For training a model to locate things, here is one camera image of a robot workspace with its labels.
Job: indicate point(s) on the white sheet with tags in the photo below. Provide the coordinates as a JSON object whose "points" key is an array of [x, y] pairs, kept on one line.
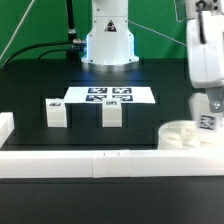
{"points": [[127, 94]]}

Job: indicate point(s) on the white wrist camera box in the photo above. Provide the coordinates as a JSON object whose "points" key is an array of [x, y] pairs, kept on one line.
{"points": [[187, 9]]}

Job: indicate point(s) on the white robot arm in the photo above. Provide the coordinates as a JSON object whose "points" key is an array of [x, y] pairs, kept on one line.
{"points": [[110, 44]]}

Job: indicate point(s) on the white round stool seat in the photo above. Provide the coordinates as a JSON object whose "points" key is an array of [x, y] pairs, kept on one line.
{"points": [[184, 135]]}

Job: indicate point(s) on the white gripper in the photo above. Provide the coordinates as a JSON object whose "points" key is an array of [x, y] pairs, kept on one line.
{"points": [[206, 61]]}

